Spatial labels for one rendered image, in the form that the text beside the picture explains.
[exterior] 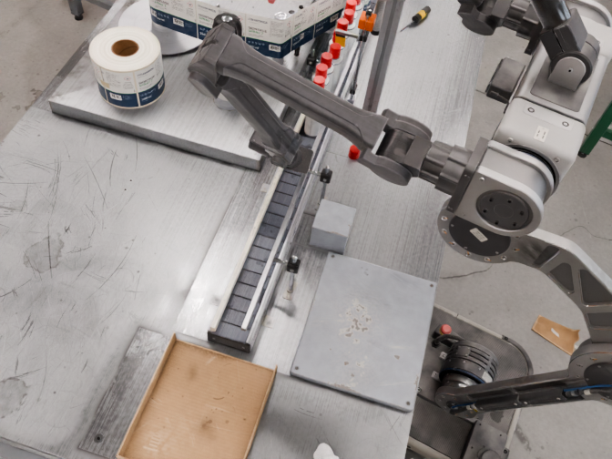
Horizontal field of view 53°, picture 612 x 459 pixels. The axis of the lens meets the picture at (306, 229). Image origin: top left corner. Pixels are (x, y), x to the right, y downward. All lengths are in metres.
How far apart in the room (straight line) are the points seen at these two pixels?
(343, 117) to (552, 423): 1.79
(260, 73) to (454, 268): 1.84
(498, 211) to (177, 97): 1.19
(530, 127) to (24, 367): 1.20
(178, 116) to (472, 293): 1.47
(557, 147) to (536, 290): 1.80
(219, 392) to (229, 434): 0.10
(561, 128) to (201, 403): 0.95
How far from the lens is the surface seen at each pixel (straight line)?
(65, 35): 3.69
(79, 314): 1.61
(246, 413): 1.45
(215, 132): 1.85
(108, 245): 1.69
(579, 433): 2.62
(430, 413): 2.17
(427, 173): 1.05
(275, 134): 1.37
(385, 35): 1.76
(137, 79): 1.86
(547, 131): 1.09
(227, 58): 1.07
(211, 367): 1.49
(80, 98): 2.00
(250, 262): 1.57
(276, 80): 1.06
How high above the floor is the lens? 2.22
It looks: 55 degrees down
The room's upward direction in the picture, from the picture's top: 9 degrees clockwise
